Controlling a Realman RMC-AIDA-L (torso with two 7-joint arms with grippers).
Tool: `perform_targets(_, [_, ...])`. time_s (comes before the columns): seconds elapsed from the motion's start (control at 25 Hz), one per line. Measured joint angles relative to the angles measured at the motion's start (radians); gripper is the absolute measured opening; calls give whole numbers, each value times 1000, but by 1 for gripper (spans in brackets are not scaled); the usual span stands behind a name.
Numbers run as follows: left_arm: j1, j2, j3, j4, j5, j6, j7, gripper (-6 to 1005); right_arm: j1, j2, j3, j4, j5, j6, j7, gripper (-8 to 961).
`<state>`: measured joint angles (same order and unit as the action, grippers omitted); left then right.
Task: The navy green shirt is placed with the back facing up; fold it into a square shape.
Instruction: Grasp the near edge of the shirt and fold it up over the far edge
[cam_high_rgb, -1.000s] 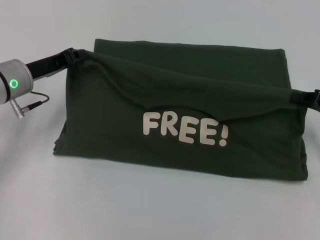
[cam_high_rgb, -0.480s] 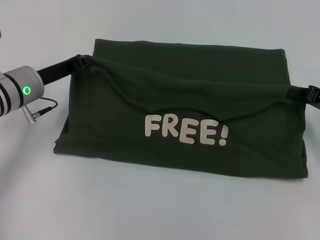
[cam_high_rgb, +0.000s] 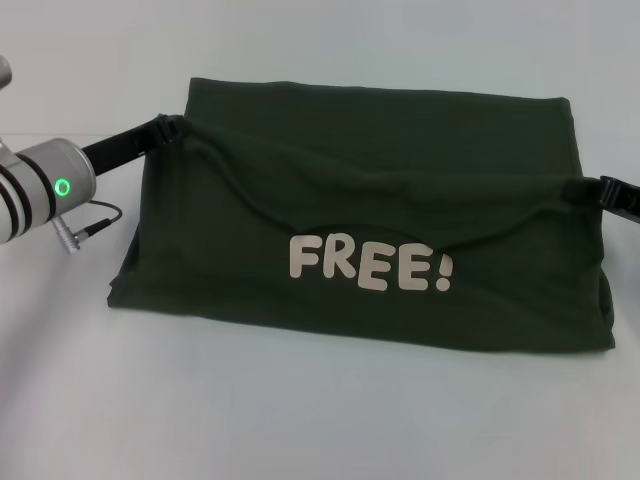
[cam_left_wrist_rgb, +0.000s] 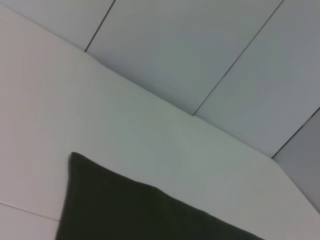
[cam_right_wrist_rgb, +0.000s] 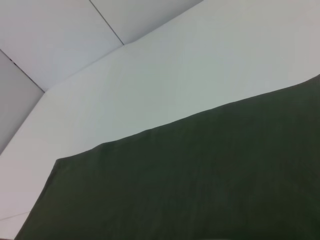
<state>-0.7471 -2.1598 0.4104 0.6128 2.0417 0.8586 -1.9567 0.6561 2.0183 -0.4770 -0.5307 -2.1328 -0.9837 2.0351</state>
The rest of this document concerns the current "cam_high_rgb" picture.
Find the dark green shirt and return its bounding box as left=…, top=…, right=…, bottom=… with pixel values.
left=106, top=76, right=617, bottom=354

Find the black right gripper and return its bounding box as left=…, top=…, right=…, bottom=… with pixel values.
left=563, top=174, right=640, bottom=224

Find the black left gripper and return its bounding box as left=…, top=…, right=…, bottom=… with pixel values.
left=79, top=113, right=194, bottom=179

